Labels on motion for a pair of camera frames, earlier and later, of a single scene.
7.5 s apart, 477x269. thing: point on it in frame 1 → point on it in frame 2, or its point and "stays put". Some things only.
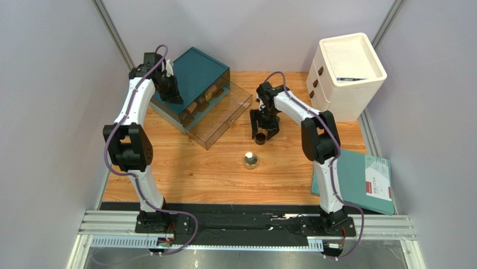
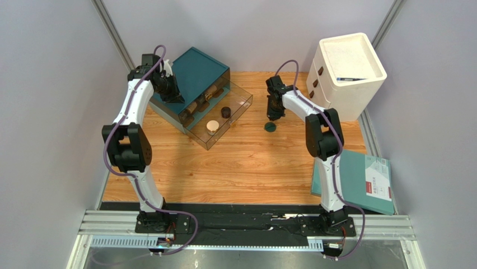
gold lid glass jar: [250, 161] → [212, 127]
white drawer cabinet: [345, 75] stays put
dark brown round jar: [260, 138] → [225, 112]
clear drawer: [190, 112] stays put
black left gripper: [174, 96] stays put
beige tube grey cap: [210, 91] stays put
